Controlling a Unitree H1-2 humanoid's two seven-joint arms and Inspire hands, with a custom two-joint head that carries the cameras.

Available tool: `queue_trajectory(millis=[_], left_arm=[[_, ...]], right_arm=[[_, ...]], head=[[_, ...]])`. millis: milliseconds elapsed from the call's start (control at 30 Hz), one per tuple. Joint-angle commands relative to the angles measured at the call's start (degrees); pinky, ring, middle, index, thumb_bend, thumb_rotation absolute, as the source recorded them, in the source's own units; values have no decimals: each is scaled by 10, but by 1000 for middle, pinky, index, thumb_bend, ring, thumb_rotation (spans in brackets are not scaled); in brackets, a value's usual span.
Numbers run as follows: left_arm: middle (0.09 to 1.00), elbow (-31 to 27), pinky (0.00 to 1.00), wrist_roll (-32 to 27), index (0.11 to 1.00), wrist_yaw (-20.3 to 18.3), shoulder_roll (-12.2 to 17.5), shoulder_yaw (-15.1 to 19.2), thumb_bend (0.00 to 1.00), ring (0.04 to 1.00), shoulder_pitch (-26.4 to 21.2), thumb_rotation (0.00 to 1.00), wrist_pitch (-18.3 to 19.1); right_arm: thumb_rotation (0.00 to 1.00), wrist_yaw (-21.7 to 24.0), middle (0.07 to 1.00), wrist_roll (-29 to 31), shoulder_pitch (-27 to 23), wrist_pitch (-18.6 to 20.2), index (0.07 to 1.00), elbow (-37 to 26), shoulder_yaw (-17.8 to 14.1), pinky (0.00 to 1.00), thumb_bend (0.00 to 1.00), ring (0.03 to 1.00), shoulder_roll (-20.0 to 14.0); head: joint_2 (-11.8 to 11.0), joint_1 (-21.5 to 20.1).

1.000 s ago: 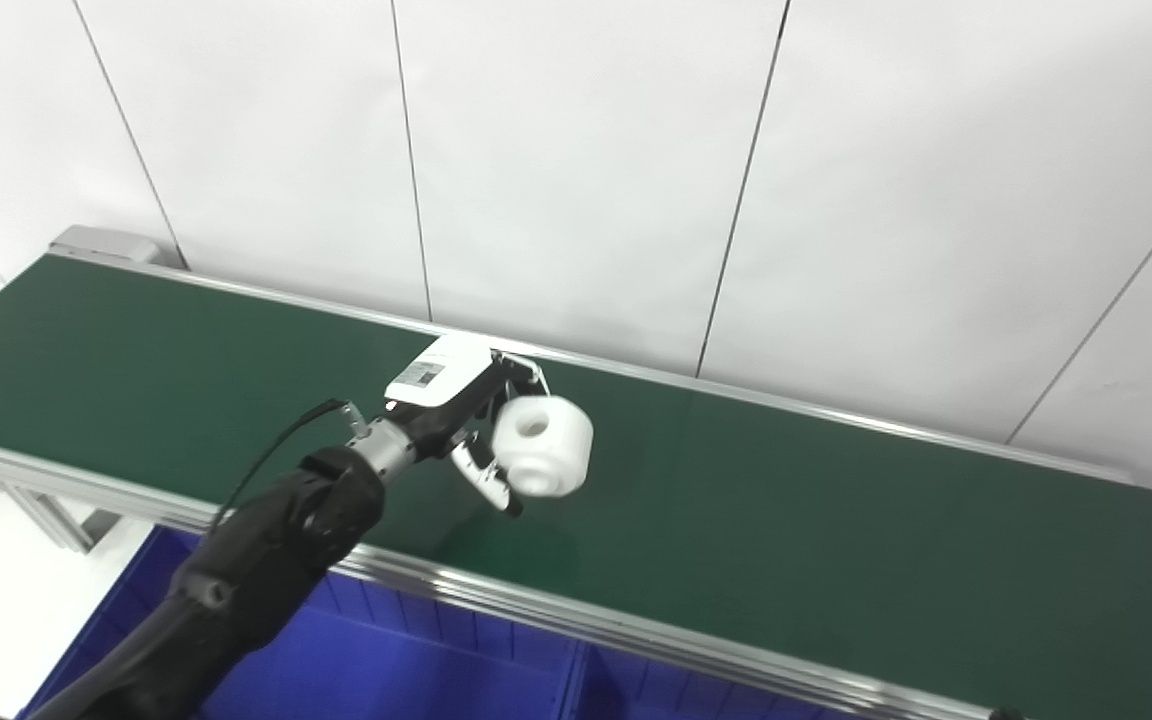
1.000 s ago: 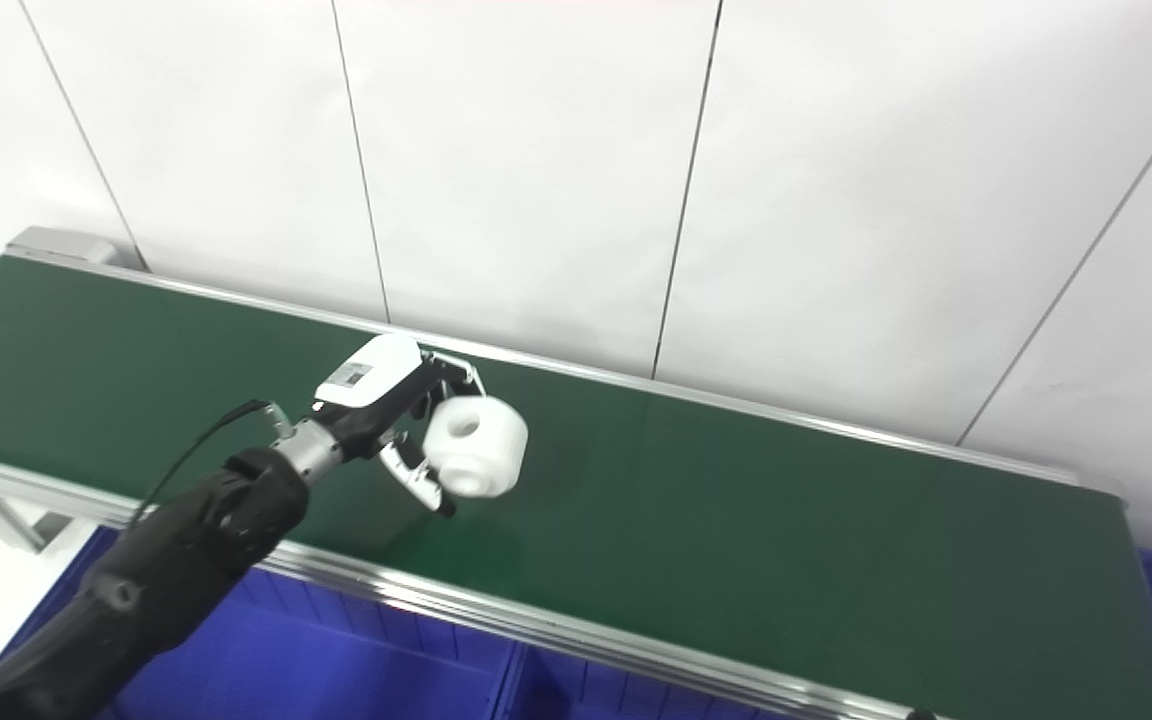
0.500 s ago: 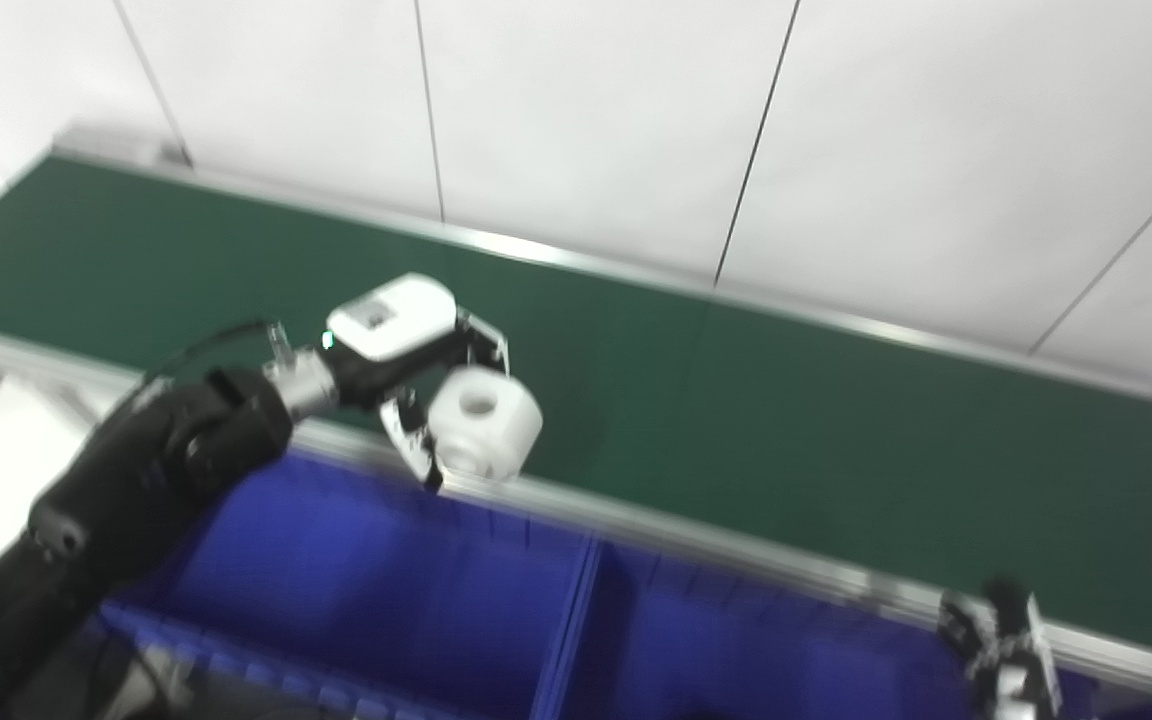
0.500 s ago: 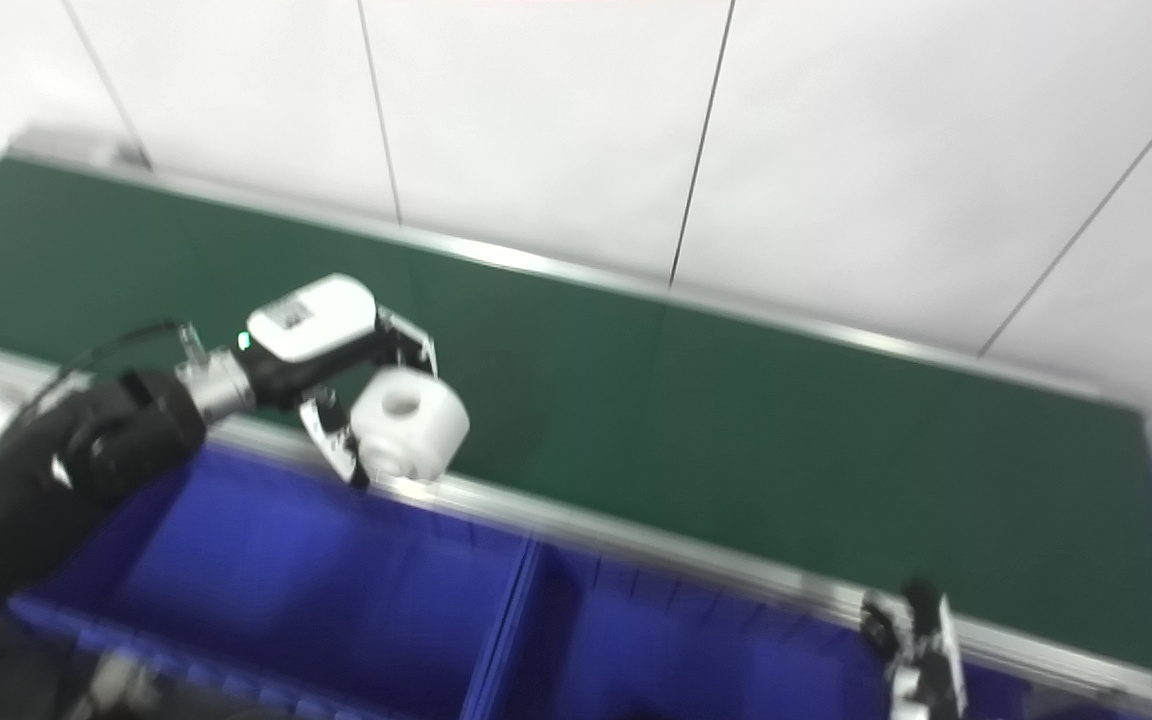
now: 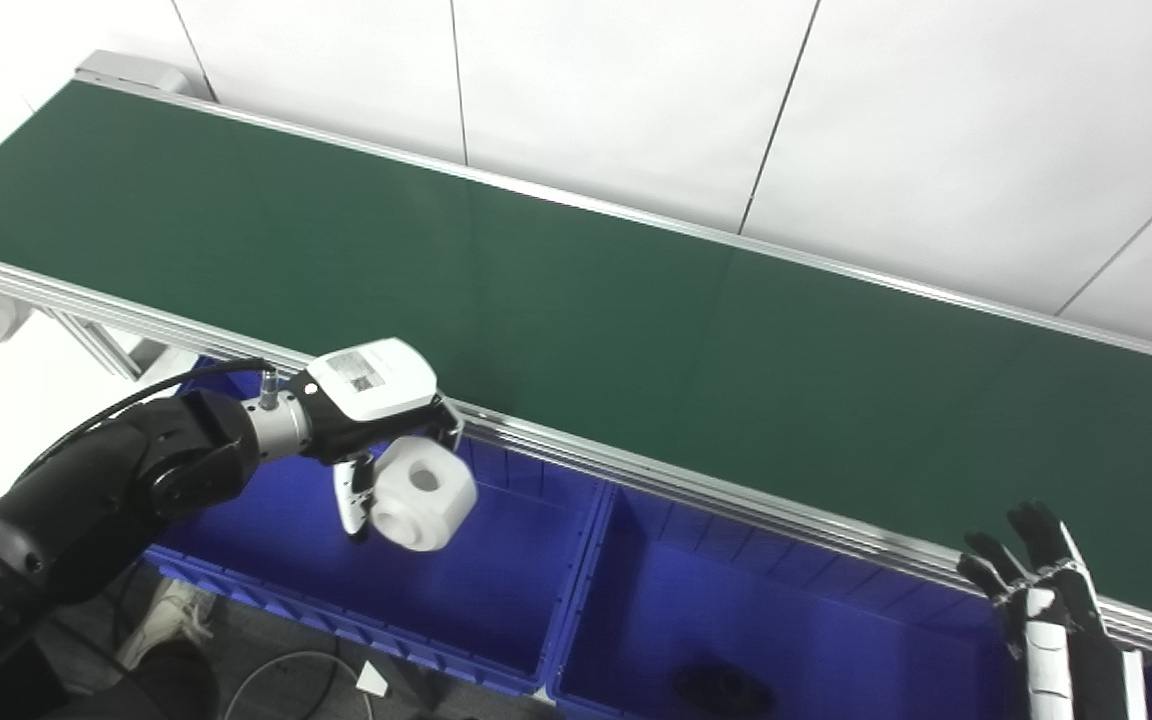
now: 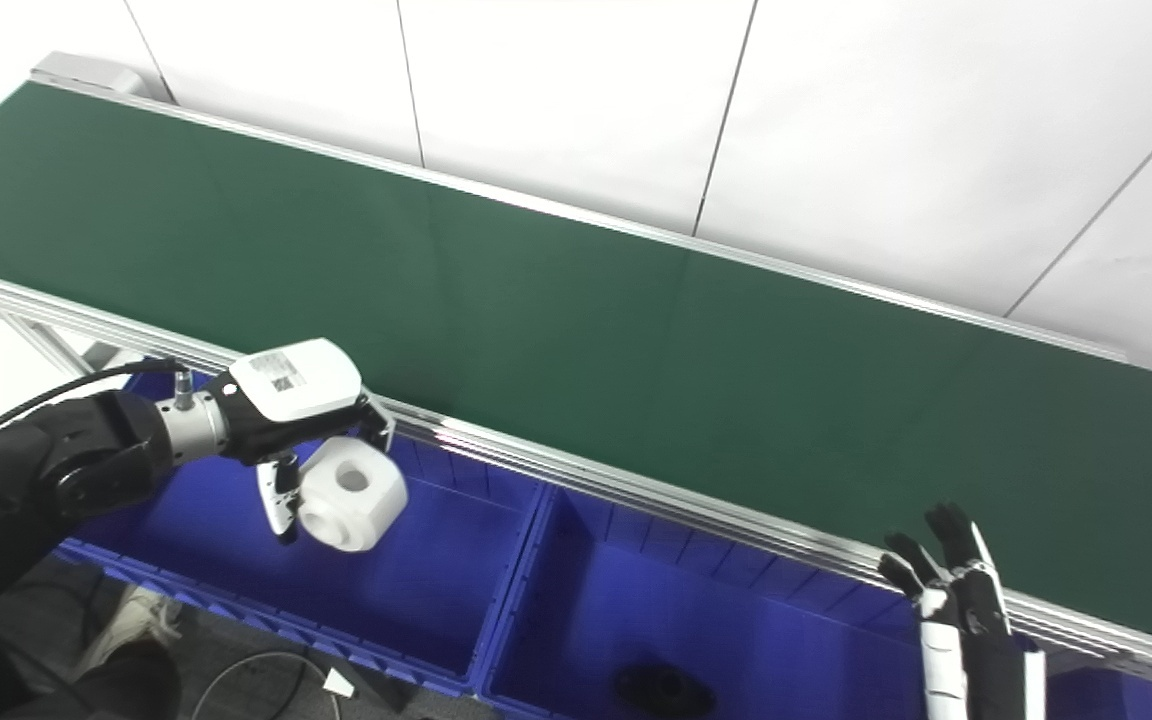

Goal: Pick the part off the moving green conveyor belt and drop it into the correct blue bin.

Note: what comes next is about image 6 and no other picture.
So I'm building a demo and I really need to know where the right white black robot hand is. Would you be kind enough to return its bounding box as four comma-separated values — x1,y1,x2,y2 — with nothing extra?
878,503,1047,720

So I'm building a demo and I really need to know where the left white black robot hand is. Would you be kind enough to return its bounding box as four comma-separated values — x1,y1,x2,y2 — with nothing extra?
204,338,399,546

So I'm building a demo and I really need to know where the white cylindrical plastic part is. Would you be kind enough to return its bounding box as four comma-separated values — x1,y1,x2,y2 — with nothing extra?
296,437,409,553

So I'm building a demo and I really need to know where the aluminium conveyor support leg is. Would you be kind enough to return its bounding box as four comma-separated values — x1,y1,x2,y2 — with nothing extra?
0,312,149,379

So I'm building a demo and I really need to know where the blue plastic bin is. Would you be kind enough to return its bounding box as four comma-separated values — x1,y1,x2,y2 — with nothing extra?
56,368,552,698
476,485,937,720

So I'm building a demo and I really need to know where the green conveyor belt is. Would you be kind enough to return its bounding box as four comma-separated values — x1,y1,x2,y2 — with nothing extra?
0,52,1152,698

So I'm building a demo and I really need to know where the black plastic part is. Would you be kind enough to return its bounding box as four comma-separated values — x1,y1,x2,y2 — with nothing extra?
616,662,715,719

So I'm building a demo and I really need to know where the white shoe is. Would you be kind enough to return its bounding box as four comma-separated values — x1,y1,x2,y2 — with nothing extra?
76,585,182,676

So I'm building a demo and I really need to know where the dark trouser leg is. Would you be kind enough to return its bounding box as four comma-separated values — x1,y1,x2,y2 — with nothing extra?
0,640,182,720

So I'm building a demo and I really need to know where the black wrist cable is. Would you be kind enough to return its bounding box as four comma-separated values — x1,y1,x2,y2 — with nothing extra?
0,358,193,471

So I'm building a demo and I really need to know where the thin cable on floor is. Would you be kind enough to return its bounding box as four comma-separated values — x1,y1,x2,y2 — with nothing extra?
191,650,342,720

